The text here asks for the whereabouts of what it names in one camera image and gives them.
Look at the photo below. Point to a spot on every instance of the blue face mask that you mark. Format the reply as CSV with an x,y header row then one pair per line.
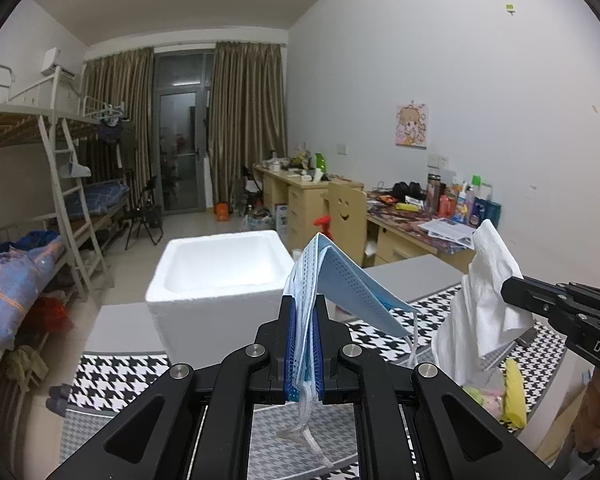
x,y
347,290

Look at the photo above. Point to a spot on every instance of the hanging dark clothes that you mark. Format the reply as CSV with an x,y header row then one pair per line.
x,y
111,130

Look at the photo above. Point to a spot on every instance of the wooden smiley chair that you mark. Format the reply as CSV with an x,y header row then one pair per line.
x,y
345,215

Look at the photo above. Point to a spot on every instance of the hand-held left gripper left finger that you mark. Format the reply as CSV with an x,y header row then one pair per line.
x,y
290,355

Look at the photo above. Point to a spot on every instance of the white hanging pouch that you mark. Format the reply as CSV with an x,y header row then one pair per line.
x,y
76,170

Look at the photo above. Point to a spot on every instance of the blue plaid quilt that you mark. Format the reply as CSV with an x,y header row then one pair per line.
x,y
15,285

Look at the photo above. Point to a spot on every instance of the brown curtain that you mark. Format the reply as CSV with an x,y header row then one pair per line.
x,y
247,120
122,120

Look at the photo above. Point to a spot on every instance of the green packet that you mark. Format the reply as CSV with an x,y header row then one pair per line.
x,y
320,162

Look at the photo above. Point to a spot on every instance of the pastel plastic bag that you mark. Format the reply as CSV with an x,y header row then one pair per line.
x,y
482,395

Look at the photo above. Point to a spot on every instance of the group of toiletry bottles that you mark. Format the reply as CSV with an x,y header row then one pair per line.
x,y
465,200

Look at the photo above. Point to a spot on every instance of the white wall socket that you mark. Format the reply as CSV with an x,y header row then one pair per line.
x,y
437,161

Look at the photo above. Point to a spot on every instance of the white wall switch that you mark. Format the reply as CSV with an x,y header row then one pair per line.
x,y
341,149

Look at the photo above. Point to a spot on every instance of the dark slipper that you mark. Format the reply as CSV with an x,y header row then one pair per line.
x,y
60,397

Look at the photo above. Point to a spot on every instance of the white blue carton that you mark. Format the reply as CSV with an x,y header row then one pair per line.
x,y
282,217

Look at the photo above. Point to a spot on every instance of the wooden desk with printed mat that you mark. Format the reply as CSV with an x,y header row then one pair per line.
x,y
405,240

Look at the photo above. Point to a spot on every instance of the white spray bottle red head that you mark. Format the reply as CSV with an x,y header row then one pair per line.
x,y
322,225

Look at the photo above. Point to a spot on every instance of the printed paper sheets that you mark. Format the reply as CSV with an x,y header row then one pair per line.
x,y
447,230

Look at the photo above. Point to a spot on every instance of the houndstooth mat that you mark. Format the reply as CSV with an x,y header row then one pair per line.
x,y
125,380

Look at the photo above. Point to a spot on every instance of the white tissue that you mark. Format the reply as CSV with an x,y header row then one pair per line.
x,y
480,310

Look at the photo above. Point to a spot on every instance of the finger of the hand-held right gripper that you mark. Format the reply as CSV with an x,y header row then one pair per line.
x,y
525,295

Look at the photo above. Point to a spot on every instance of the cartoon wall poster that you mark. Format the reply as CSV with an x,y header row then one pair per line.
x,y
411,125

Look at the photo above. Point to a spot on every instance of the glass balcony door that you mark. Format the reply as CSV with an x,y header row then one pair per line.
x,y
180,135

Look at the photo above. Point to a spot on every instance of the red plastic bag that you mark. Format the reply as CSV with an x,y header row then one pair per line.
x,y
52,315

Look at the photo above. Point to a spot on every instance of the black bag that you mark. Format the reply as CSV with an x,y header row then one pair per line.
x,y
409,191

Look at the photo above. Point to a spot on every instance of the white foam box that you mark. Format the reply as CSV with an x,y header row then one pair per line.
x,y
220,270

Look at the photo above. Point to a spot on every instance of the long wooden desk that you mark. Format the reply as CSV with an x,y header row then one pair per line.
x,y
300,200

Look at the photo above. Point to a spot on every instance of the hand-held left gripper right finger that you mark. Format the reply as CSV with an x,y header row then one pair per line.
x,y
321,360

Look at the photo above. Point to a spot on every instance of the white air conditioner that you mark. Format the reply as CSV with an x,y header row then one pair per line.
x,y
56,62

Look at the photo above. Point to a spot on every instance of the blue checked mattress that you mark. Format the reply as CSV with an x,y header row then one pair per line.
x,y
97,197

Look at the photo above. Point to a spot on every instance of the orange box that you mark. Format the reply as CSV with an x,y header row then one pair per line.
x,y
222,211

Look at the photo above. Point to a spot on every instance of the black folding chair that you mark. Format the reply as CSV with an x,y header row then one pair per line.
x,y
147,210

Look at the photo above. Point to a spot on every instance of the yellow foam net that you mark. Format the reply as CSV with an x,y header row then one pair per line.
x,y
514,395

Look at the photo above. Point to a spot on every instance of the white metal bunk bed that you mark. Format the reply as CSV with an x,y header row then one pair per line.
x,y
55,160

